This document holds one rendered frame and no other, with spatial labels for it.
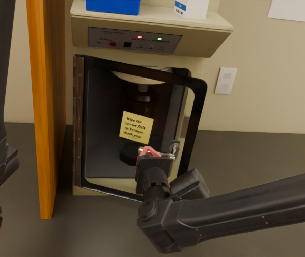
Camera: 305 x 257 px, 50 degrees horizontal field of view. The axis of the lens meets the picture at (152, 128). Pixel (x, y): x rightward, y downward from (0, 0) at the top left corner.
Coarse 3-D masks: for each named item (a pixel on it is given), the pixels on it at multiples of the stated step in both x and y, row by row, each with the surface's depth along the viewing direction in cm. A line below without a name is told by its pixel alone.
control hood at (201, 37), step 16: (80, 0) 68; (80, 16) 61; (96, 16) 61; (112, 16) 61; (128, 16) 62; (144, 16) 63; (160, 16) 65; (176, 16) 67; (208, 16) 70; (80, 32) 66; (160, 32) 66; (176, 32) 66; (192, 32) 66; (208, 32) 66; (224, 32) 66; (112, 48) 73; (176, 48) 73; (192, 48) 73; (208, 48) 73
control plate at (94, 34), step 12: (96, 36) 68; (108, 36) 68; (120, 36) 68; (132, 36) 68; (144, 36) 68; (156, 36) 68; (168, 36) 68; (180, 36) 68; (120, 48) 73; (132, 48) 73; (144, 48) 73; (156, 48) 73; (168, 48) 73
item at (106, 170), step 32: (96, 64) 75; (128, 64) 74; (96, 96) 79; (128, 96) 77; (160, 96) 75; (192, 96) 74; (96, 128) 84; (160, 128) 80; (192, 128) 78; (96, 160) 89; (128, 160) 87; (128, 192) 92
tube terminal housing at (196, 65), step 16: (144, 0) 72; (160, 0) 72; (80, 48) 75; (96, 48) 76; (144, 64) 80; (160, 64) 80; (176, 64) 81; (192, 64) 81; (80, 192) 99; (96, 192) 100
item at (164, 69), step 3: (144, 66) 83; (147, 66) 83; (150, 66) 83; (153, 66) 83; (156, 66) 84; (159, 66) 84; (156, 69) 84; (159, 69) 84; (162, 69) 85; (165, 69) 86; (168, 69) 87; (171, 69) 89; (171, 72) 88
